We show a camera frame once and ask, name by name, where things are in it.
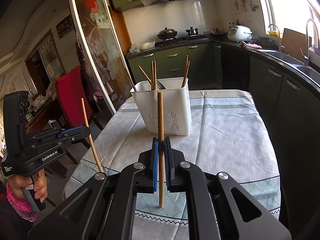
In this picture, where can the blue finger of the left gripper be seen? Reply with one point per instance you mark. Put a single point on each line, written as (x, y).
(75, 137)
(63, 132)

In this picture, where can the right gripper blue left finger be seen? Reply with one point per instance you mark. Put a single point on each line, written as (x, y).
(154, 162)

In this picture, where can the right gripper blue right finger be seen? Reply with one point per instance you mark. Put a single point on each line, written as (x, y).
(168, 161)

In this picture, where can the pink sleeve left forearm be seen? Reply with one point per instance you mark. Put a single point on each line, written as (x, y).
(17, 200)

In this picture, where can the red checkered kitchen cloth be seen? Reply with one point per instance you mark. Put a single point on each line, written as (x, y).
(249, 46)

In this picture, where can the red upholstered chair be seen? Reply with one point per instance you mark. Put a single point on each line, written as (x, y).
(70, 91)

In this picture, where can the white plastic utensil holder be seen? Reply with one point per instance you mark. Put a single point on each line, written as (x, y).
(176, 106)

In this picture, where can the patterned grey tablecloth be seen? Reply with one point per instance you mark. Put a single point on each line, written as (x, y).
(227, 134)

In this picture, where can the green lower cabinets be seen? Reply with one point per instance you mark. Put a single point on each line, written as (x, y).
(171, 62)

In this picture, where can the white plastic bags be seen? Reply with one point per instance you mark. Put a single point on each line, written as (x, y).
(137, 47)

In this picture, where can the black wok with lid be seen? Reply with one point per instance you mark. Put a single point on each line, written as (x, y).
(167, 33)

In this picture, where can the small black pot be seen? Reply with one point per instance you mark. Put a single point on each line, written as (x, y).
(192, 31)

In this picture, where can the floral glass sliding door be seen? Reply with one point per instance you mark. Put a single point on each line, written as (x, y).
(102, 51)

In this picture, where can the dark pan with lid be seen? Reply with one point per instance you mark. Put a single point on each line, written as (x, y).
(218, 35)

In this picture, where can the white rice cooker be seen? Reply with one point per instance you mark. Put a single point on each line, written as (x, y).
(238, 33)

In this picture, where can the small chrome faucet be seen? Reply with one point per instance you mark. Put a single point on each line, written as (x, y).
(276, 31)

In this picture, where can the wooden cutting board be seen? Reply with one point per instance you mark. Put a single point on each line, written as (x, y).
(294, 44)

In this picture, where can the stainless steel sink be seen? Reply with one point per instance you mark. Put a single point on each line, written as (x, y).
(308, 71)

